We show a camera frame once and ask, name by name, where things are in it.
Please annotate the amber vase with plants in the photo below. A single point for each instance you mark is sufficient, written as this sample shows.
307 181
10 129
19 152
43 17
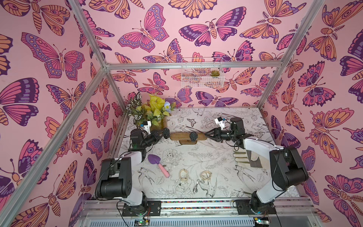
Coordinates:
155 111

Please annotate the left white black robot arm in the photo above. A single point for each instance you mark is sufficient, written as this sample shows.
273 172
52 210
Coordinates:
115 181

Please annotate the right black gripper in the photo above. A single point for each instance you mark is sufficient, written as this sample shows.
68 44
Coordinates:
218 134

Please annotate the beige watch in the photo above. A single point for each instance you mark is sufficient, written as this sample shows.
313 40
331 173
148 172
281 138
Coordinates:
183 175
205 176

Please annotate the purple pink toy shovel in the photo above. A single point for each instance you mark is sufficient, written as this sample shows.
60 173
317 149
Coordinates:
155 160

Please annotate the wooden watch stand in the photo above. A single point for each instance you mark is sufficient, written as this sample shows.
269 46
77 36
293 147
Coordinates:
184 138

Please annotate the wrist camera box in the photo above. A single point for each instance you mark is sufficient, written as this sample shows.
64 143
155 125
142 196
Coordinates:
146 125
220 122

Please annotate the black watch wide face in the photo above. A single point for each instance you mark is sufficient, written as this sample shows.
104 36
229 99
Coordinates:
193 137

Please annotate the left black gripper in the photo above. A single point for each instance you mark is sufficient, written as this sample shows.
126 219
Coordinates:
154 136

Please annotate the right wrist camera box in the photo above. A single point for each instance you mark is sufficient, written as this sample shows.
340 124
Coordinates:
220 122

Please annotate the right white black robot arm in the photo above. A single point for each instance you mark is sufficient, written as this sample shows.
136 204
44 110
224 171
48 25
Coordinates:
286 165

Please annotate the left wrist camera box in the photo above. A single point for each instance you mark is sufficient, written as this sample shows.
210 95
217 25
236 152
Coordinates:
146 125

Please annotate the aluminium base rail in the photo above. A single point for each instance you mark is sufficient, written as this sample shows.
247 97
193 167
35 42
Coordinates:
227 212

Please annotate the white wire wall basket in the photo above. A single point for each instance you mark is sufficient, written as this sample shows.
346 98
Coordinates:
196 74

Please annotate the small succulent plant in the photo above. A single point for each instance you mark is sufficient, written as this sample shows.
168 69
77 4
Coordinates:
215 73

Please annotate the silver metal keychain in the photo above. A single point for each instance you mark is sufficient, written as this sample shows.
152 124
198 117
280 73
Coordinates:
195 188

